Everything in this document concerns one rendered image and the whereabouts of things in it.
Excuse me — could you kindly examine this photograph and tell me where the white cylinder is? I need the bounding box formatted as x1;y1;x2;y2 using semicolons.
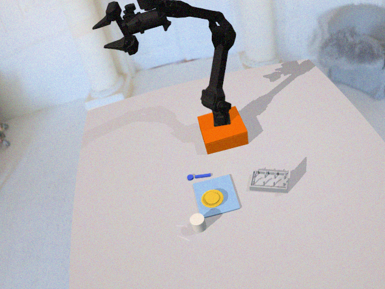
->
189;214;207;233

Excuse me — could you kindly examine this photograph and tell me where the light blue flat mat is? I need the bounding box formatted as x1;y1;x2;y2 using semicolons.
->
193;175;240;218

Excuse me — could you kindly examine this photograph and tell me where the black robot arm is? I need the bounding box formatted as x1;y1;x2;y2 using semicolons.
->
137;0;236;126

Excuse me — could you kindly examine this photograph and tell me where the yellow plate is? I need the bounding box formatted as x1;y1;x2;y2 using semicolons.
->
202;189;223;208

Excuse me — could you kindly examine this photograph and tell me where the grey dish rack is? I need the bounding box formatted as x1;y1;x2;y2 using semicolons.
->
249;161;291;193

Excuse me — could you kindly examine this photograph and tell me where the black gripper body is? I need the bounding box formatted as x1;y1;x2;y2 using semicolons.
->
106;1;147;55

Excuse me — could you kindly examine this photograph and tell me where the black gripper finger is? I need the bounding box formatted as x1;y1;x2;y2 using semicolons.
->
104;37;127;52
92;15;111;30

